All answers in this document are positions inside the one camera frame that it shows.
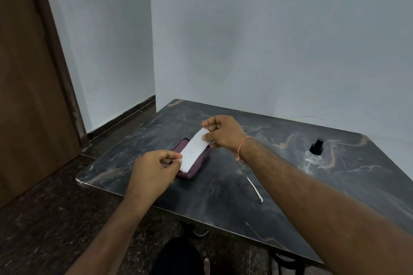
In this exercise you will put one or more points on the black metal table leg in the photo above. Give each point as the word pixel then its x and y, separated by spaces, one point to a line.
pixel 287 263

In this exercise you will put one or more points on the person's left hand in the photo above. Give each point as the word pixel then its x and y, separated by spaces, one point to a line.
pixel 151 175

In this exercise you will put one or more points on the orange thread wristband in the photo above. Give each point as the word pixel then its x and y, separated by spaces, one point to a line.
pixel 242 146

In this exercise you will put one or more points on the metal-framed eyeglasses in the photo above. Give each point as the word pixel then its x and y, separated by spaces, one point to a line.
pixel 255 190

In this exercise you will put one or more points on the person's black trousers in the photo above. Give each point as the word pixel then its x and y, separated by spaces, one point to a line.
pixel 179 257

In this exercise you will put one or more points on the person's left forearm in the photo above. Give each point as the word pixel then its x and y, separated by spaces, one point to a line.
pixel 106 242

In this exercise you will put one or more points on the person's bare foot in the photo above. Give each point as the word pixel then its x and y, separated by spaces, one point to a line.
pixel 206 266

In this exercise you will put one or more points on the purple glasses case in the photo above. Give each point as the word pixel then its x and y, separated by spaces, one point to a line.
pixel 196 168

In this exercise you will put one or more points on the person's right forearm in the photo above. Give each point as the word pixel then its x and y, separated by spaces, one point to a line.
pixel 329 207

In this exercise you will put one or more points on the white cleaning cloth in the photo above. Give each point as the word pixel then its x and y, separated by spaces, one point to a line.
pixel 193 150

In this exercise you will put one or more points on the person's right hand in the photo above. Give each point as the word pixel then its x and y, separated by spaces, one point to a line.
pixel 226 133

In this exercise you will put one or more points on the clear spray bottle black cap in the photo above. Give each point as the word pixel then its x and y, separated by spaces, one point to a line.
pixel 312 155

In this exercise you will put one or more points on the brown wooden door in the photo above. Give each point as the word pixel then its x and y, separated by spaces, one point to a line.
pixel 35 91

